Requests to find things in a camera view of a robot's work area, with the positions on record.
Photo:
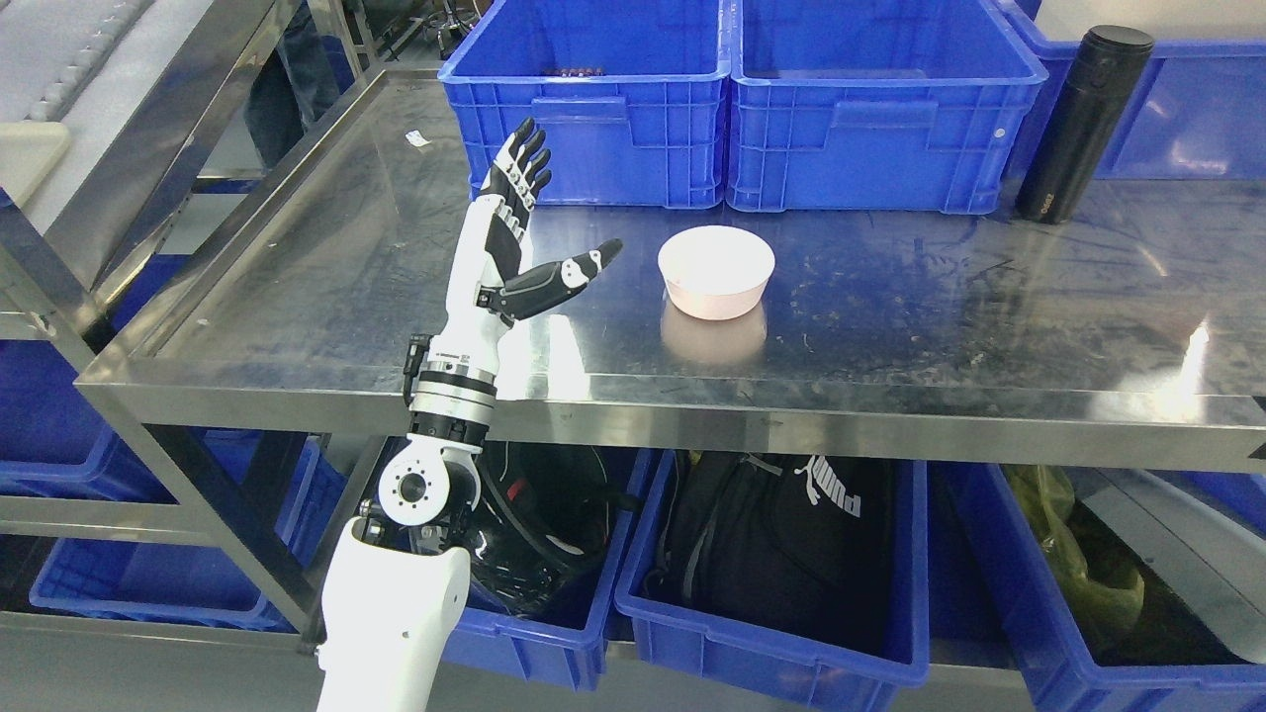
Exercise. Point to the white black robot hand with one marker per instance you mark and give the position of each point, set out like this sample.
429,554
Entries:
489,291

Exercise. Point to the pink plastic bowl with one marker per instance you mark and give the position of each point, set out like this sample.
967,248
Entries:
715,272

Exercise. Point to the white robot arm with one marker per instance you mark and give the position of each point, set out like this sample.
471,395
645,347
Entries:
398,581

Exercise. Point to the steel shelf rack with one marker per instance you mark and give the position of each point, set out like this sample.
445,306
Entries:
63,281

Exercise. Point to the blue plastic bin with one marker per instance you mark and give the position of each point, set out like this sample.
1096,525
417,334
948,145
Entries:
631,95
1197,111
874,105

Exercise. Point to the black helmet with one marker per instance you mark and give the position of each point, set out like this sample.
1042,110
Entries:
545,524

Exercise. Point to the blue bin with helmet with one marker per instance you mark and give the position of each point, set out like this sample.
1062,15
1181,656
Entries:
567,651

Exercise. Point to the blue bin with backpack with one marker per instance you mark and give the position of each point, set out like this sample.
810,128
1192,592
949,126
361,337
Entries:
786,666

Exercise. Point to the black puma backpack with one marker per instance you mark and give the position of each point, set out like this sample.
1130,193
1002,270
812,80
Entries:
800,544

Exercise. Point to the cream bear tray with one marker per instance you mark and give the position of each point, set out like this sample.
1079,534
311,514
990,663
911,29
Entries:
29,152

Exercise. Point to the black thermos bottle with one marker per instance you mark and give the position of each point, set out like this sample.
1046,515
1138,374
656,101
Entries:
1090,104

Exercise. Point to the blue bin with bag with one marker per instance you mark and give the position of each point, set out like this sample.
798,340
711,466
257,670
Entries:
1045,642

